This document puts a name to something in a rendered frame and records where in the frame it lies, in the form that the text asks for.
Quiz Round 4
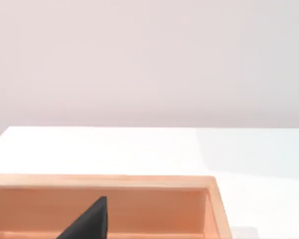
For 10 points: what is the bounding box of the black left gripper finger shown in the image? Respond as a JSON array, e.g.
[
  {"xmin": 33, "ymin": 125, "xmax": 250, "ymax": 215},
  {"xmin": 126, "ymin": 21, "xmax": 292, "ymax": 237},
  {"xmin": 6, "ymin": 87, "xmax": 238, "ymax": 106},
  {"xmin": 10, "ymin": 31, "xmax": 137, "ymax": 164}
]
[{"xmin": 55, "ymin": 196, "xmax": 109, "ymax": 239}]

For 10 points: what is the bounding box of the shallow salmon-coloured box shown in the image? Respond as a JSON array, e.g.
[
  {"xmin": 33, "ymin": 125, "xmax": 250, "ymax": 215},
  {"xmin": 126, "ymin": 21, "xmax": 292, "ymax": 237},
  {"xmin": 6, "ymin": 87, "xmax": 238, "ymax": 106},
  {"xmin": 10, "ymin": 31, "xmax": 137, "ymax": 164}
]
[{"xmin": 0, "ymin": 173, "xmax": 233, "ymax": 239}]

